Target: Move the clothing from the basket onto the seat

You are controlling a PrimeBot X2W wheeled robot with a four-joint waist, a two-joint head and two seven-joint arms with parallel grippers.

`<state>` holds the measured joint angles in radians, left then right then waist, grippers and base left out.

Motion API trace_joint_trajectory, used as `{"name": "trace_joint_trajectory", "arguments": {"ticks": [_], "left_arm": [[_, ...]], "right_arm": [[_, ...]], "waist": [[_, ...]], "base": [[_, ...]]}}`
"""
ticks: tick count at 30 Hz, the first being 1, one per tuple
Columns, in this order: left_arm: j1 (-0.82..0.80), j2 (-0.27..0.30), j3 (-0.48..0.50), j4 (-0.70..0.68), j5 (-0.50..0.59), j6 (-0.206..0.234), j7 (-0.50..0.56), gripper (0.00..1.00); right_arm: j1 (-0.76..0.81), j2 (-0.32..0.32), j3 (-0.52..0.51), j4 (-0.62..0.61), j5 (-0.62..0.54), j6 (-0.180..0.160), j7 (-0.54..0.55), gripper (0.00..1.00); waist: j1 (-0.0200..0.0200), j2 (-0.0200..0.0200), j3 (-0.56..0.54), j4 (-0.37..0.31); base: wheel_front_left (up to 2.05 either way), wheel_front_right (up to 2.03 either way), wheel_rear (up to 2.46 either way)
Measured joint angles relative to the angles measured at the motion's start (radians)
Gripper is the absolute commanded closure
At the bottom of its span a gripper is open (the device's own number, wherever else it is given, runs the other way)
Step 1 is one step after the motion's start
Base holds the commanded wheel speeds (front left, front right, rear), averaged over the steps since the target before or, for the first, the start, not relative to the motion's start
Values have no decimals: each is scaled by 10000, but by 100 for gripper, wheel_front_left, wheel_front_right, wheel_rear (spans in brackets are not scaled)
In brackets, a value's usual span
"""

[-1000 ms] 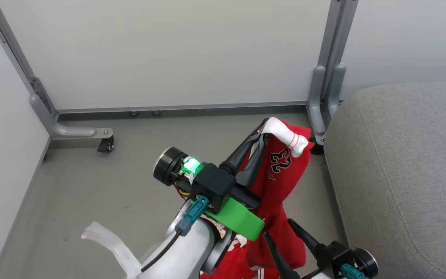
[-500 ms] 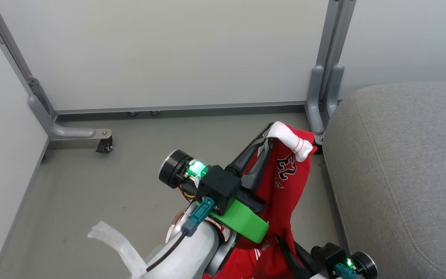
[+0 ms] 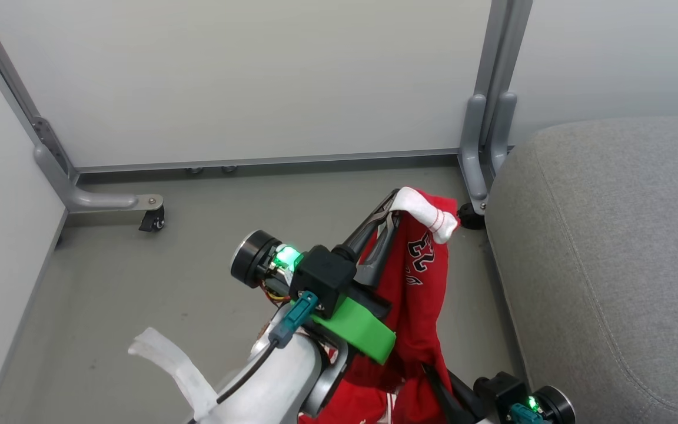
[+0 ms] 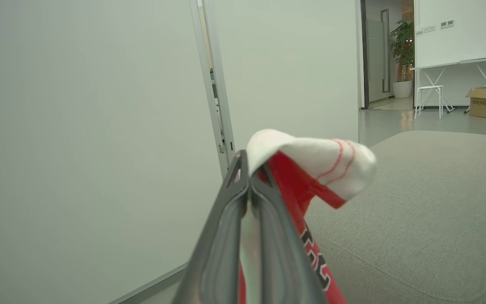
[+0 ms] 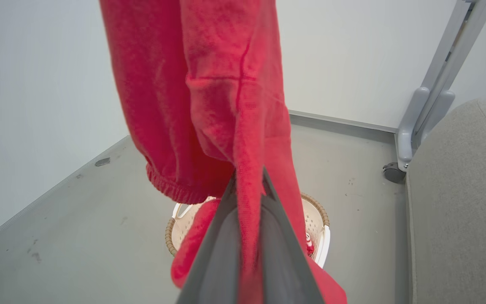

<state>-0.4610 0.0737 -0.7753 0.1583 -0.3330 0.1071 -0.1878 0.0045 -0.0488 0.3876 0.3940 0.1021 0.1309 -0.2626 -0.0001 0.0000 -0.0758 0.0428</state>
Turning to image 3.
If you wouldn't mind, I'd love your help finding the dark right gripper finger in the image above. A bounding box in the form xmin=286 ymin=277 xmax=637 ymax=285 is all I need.
xmin=421 ymin=364 xmax=463 ymax=424
xmin=448 ymin=372 xmax=484 ymax=416

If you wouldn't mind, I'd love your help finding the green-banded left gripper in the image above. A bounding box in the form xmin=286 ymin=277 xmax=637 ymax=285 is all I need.
xmin=311 ymin=190 xmax=401 ymax=365

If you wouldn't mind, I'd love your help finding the red basketball jersey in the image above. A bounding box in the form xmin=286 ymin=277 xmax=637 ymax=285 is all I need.
xmin=298 ymin=187 xmax=460 ymax=424

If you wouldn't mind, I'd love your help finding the black caster wheel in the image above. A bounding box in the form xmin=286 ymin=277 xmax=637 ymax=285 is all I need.
xmin=139 ymin=206 xmax=166 ymax=233
xmin=457 ymin=202 xmax=487 ymax=230

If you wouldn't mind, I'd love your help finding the grey fabric sofa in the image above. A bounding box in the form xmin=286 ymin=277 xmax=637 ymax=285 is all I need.
xmin=485 ymin=115 xmax=678 ymax=424

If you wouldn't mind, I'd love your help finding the black cable with teal plug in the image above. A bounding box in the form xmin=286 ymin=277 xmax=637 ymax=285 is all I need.
xmin=508 ymin=403 xmax=543 ymax=424
xmin=215 ymin=291 xmax=320 ymax=407

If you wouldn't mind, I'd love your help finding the grey partition bottom rail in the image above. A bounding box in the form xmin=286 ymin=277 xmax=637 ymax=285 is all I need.
xmin=75 ymin=148 xmax=462 ymax=175

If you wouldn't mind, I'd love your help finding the grey double partition post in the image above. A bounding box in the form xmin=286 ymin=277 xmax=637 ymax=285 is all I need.
xmin=458 ymin=0 xmax=533 ymax=216

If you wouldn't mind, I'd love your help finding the white fabric strap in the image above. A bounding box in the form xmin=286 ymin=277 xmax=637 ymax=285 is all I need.
xmin=128 ymin=327 xmax=220 ymax=422

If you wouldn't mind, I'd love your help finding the grey partition frame with foot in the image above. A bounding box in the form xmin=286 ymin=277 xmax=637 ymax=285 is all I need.
xmin=0 ymin=0 xmax=164 ymax=214

